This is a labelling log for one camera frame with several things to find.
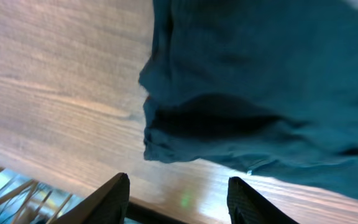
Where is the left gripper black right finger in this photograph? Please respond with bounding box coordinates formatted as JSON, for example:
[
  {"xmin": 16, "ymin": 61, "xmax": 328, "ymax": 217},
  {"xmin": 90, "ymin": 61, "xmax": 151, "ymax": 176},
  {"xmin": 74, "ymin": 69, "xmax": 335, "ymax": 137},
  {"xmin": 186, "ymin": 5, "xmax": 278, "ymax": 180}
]
[{"xmin": 227, "ymin": 177, "xmax": 297, "ymax": 224}]

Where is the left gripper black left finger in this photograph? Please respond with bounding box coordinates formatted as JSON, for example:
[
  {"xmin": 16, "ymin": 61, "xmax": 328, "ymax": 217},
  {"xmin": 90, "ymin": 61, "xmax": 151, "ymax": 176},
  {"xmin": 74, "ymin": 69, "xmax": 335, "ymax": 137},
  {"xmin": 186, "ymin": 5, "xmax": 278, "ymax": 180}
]
[{"xmin": 53, "ymin": 173, "xmax": 130, "ymax": 224}]

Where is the black t-shirt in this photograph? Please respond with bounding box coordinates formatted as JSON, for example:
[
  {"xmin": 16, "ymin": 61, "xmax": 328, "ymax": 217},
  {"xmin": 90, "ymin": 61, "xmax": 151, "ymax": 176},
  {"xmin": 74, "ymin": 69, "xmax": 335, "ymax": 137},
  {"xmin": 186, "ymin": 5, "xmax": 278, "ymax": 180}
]
[{"xmin": 139, "ymin": 0, "xmax": 358, "ymax": 199}]

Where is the wooden chair below table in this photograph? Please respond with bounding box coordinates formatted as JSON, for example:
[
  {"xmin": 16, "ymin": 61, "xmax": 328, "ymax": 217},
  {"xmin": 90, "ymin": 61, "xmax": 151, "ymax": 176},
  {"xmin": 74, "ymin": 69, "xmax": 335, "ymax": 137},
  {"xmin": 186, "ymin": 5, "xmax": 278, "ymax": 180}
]
[{"xmin": 0, "ymin": 167, "xmax": 76, "ymax": 224}]

